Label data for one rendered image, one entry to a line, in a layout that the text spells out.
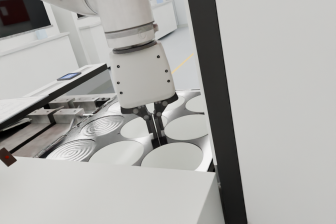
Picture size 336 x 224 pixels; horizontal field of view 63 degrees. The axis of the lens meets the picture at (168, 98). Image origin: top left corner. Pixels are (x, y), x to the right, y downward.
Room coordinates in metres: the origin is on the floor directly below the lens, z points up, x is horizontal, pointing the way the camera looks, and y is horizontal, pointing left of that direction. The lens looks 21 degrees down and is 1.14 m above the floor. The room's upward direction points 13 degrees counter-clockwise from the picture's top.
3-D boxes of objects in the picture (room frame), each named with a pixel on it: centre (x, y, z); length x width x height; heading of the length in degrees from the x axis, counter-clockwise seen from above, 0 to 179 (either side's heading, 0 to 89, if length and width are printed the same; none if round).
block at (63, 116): (0.69, 0.27, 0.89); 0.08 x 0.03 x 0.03; 62
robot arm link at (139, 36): (0.46, 0.03, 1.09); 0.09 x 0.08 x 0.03; 94
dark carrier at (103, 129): (0.52, 0.06, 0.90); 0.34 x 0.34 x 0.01; 62
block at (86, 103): (0.77, 0.23, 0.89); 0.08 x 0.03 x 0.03; 62
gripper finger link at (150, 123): (0.46, 0.05, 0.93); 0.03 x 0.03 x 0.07; 4
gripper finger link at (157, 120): (0.47, 0.02, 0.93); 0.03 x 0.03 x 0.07; 4
